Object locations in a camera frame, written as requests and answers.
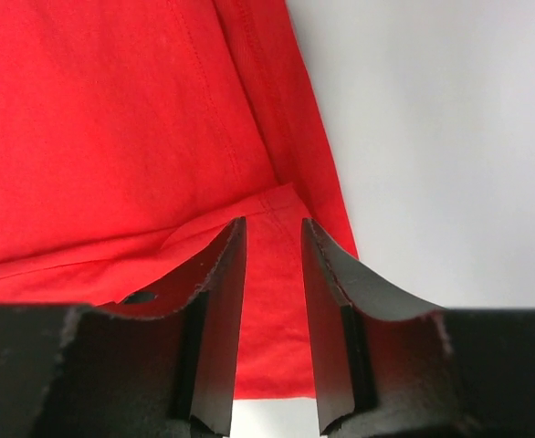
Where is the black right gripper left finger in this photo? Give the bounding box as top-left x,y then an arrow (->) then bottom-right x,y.
0,218 -> 247,437

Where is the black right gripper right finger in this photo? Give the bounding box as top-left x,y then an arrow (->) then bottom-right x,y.
301,219 -> 535,437

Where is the red tank top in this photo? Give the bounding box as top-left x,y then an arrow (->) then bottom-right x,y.
0,1 -> 355,399

